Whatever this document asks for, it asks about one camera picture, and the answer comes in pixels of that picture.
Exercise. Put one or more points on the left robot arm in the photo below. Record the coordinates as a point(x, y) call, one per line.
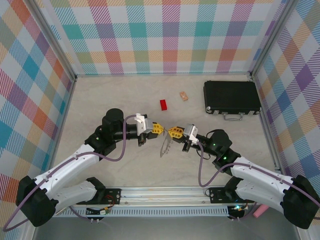
point(70, 165)

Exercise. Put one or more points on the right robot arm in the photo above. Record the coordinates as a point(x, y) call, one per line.
point(260, 175)

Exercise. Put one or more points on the red block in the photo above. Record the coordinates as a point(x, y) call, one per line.
point(164, 105)

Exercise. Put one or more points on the small orange patterned block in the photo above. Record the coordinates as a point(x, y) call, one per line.
point(183, 96)

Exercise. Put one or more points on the black case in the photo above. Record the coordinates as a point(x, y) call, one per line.
point(230, 95)

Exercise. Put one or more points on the black round LED module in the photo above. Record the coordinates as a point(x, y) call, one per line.
point(236, 211)

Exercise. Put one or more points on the pink toy microphone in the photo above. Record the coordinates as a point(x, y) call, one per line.
point(260, 212)

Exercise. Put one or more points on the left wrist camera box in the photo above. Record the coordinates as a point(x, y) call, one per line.
point(145, 125)

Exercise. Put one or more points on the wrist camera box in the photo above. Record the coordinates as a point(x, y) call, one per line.
point(191, 131)
point(145, 125)

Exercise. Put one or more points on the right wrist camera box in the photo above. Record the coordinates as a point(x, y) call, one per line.
point(191, 131)

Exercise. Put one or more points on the aluminium side rail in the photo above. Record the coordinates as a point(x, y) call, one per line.
point(268, 130)
point(62, 127)

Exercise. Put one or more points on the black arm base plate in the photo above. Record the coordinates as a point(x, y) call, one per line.
point(113, 196)
point(216, 195)

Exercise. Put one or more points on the wide aluminium mounting rail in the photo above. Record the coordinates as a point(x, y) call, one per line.
point(162, 193)

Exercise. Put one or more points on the aluminium frame post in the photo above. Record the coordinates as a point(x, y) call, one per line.
point(271, 37)
point(57, 42)

